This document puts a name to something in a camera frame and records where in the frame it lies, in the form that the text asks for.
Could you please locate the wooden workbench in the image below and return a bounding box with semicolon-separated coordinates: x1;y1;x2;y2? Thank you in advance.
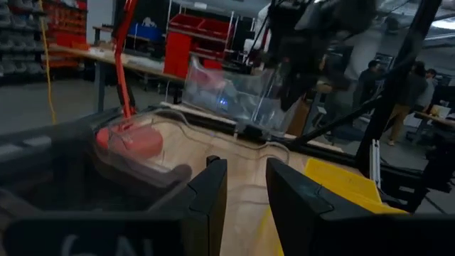
48;44;186;114

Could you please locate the yellow hanging cable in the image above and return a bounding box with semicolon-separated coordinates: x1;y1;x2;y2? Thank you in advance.
37;0;58;125

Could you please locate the grey translucent plastic basket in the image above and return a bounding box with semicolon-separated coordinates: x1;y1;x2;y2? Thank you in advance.
0;113;193;218

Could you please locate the grey bin shelf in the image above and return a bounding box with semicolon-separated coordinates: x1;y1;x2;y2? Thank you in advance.
0;0;47;78

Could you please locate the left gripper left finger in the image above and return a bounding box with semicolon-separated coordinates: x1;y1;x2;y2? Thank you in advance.
3;155;228;256

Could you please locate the black frame post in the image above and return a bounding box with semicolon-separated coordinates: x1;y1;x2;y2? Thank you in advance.
355;0;444;175

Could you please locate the orange bin shelf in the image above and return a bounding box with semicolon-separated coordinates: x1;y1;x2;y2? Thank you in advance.
42;0;90;69

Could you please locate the silver aluminium bracket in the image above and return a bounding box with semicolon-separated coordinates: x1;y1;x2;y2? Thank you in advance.
369;139;382;189

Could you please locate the red storage cabinet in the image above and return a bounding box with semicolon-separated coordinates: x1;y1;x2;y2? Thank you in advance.
162;13;232;80

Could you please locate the orange stand with red base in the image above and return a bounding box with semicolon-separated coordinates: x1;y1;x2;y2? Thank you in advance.
95;0;165;160

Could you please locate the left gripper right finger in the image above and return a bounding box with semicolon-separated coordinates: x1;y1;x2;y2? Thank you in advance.
266;158;455;256

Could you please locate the clear plastic basket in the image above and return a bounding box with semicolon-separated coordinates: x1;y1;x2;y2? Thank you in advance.
181;56;298;133
94;108;291;200

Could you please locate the brown cardboard box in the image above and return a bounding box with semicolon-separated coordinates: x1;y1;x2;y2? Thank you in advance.
286;97;314;138

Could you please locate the yellow slotted plastic basket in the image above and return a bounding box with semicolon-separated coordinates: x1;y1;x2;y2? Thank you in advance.
256;158;408;256

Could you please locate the person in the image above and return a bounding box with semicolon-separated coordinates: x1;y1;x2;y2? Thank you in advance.
424;68;439;110
356;59;384;111
386;60;430;146

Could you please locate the blue storage bin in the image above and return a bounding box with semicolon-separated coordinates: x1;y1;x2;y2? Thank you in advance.
127;21;164;43

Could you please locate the black diagonal frame brace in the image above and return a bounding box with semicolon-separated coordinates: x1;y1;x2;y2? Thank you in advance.
287;94;385;150

